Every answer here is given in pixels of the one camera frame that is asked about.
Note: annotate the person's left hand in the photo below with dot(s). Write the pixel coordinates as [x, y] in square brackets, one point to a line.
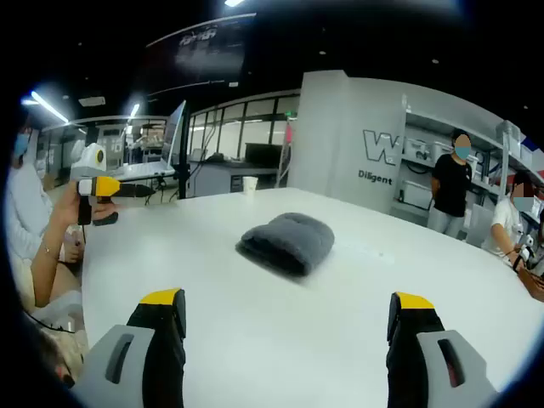
[68, 210]

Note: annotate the grey towel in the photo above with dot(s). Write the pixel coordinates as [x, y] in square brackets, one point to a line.
[289, 242]

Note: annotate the grey laptop lid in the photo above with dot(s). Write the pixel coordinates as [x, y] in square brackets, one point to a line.
[478, 225]

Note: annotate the operator in floral shirt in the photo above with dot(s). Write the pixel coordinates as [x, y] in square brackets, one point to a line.
[23, 285]

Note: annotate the grey metal shelf rack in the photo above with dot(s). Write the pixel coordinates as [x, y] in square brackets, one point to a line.
[506, 161]

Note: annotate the low equipment cabinet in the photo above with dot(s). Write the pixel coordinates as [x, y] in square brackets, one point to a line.
[221, 178]

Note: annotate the white paper cup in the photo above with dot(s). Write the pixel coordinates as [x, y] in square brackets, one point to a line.
[250, 185]

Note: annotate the group of white storage bins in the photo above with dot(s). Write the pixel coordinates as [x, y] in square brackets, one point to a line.
[418, 193]

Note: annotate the wooden tray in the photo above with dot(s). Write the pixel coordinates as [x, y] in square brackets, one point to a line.
[533, 284]

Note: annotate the pink-topped metal stand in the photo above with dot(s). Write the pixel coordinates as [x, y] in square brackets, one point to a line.
[289, 136]

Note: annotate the ceiling light strip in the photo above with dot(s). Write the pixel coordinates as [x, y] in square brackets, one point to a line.
[49, 107]

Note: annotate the black screen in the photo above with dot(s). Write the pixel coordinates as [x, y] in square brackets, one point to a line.
[263, 153]

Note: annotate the white keyboard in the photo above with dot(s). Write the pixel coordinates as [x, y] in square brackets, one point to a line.
[140, 171]

